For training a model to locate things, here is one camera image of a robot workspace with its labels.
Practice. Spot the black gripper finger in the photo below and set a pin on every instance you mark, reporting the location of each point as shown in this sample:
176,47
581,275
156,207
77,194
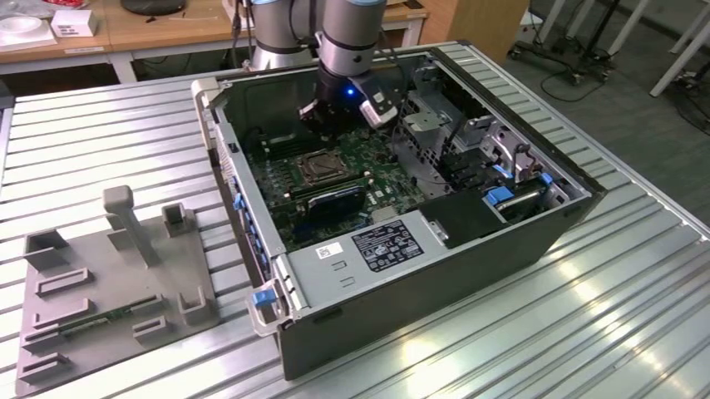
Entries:
309,111

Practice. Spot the silver CPU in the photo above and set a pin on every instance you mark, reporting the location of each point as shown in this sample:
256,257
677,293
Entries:
324,164

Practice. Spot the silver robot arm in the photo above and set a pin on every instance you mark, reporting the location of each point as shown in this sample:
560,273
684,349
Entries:
350,50

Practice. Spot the CPU socket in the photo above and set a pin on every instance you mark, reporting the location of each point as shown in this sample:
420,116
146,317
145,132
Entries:
317,181

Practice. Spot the grey metal drive cage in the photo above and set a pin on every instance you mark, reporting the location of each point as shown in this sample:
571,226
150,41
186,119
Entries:
422,124

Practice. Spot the green motherboard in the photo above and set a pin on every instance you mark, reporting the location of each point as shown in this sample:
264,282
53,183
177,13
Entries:
389,187

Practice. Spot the black expansion card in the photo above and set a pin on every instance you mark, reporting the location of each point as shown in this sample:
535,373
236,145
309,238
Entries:
333,205

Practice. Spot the wooden desk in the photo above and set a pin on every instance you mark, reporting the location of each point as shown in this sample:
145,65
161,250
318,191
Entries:
166,29

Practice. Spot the wooden cabinet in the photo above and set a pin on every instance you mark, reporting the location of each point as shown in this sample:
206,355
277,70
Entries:
488,25

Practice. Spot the black plastic shroud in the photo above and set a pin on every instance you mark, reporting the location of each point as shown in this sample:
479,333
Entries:
456,220

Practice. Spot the black round object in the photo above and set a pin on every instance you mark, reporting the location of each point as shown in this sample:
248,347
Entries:
153,6

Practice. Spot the silver power supply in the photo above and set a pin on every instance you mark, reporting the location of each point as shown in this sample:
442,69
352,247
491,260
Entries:
328,282

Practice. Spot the blue case latch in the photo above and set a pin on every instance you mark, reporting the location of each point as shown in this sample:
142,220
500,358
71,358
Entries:
264,300

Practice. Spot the white cardboard box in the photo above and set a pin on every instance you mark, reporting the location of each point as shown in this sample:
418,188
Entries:
75,23

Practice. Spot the red packet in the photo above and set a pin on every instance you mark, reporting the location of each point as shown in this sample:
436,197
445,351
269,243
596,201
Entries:
67,3

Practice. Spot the open PC case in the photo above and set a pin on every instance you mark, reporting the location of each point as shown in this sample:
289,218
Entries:
416,307

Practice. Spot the black rolling stand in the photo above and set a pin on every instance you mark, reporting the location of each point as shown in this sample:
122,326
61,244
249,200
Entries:
604,25

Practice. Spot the grey parts rack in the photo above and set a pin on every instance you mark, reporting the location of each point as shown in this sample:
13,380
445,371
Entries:
112,270

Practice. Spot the white bowl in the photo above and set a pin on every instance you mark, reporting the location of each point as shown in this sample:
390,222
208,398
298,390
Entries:
22,29

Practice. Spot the green RAM stick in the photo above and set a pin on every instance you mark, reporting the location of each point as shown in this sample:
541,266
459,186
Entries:
120,313

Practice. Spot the white table leg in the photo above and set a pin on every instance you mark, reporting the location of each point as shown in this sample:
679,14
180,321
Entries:
681,62

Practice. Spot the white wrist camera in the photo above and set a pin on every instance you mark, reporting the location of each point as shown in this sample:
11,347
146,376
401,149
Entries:
380,110

